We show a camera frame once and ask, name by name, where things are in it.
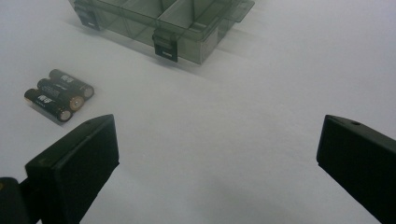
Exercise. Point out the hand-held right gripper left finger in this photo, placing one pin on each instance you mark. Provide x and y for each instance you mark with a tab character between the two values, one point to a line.
77	168

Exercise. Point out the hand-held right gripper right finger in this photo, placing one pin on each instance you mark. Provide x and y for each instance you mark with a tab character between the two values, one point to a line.
361	161

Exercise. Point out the black and gold battery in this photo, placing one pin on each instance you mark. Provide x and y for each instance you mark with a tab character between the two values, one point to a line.
70	81
59	93
46	104

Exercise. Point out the clear grey compartment storage box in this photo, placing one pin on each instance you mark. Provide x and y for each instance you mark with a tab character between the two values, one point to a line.
186	34

